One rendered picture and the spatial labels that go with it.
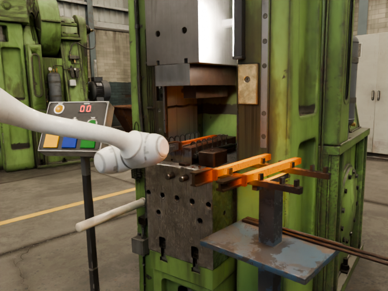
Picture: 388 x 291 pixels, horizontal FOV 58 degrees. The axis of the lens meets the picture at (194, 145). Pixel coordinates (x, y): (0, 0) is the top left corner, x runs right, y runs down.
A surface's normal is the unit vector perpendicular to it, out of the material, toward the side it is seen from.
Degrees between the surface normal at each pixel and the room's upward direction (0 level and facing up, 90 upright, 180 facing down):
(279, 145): 90
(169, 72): 90
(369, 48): 90
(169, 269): 90
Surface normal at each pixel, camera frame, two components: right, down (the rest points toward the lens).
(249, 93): -0.58, 0.15
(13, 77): 0.61, 0.10
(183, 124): 0.82, 0.07
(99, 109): -0.16, -0.35
